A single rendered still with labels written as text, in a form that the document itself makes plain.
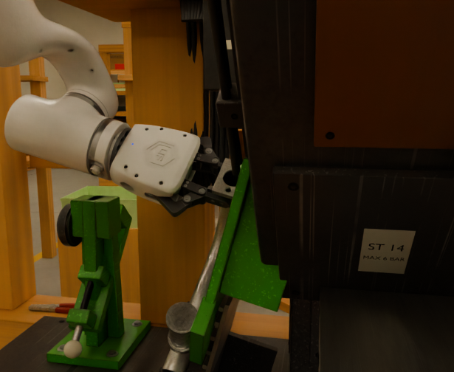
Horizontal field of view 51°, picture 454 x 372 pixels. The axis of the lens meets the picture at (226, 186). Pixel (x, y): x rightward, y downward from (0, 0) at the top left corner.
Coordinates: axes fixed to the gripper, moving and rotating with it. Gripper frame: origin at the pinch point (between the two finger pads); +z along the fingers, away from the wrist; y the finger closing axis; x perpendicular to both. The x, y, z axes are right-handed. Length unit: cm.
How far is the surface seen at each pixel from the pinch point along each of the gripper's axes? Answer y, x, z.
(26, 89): 557, 779, -650
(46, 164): 12, 35, -45
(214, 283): -14.8, -3.8, 3.5
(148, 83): 23.3, 11.6, -23.0
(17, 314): -17, 49, -40
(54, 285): 46, 286, -138
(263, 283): -13.1, -3.8, 8.6
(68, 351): -23.6, 23.0, -17.0
